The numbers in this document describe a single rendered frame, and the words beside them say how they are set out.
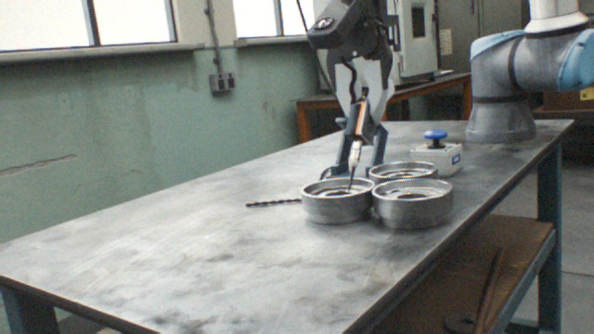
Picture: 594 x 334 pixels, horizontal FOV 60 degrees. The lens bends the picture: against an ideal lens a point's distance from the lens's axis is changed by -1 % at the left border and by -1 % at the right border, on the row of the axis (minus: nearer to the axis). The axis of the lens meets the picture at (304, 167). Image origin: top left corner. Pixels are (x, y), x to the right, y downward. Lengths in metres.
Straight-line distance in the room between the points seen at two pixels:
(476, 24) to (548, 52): 3.52
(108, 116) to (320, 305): 1.93
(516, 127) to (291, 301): 0.81
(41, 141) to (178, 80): 0.73
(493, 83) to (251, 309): 0.83
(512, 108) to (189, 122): 1.75
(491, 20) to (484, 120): 3.41
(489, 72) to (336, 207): 0.61
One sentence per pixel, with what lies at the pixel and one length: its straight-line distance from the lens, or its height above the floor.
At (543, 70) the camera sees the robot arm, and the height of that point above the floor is 0.95.
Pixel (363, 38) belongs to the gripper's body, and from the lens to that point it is 0.73.
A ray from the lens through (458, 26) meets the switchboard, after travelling 4.68.
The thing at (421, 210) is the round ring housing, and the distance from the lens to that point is 0.66.
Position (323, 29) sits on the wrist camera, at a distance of 0.67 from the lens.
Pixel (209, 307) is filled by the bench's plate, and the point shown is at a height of 0.80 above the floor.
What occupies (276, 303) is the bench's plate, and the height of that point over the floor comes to 0.80.
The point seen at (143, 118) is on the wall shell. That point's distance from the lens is 2.44.
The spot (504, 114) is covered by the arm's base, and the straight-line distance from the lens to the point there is 1.20.
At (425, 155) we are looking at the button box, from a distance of 0.92.
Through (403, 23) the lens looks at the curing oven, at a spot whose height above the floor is 1.14.
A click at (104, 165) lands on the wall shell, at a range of 2.33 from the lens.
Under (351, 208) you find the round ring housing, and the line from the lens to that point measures 0.70.
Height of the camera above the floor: 1.03
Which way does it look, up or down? 12 degrees down
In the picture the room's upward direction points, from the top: 6 degrees counter-clockwise
